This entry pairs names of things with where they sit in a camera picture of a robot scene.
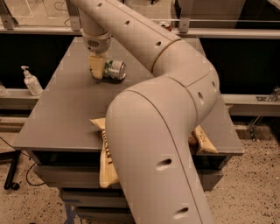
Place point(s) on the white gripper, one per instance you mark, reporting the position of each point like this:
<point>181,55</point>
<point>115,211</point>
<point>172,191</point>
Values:
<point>96,44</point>

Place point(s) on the green white 7up can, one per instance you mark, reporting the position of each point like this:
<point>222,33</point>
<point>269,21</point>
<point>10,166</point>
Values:
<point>114,69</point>

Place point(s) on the brown yellow chips bag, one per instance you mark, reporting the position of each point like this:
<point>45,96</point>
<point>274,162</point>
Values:
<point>198,141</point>

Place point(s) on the black stand leg with wheel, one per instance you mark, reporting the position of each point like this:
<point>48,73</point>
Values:
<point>12,157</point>

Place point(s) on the grey drawer cabinet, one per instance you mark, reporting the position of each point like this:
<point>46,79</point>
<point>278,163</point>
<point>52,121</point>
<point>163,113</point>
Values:
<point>66,146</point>

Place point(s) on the white pump dispenser bottle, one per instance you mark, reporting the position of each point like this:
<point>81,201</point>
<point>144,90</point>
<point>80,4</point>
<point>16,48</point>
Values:
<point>31,82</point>

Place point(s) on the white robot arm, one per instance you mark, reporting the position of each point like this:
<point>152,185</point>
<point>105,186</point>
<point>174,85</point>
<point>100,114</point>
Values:
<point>148,124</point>

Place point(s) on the red coca-cola can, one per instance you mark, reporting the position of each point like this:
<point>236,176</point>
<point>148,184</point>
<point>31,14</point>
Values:
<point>165,25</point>

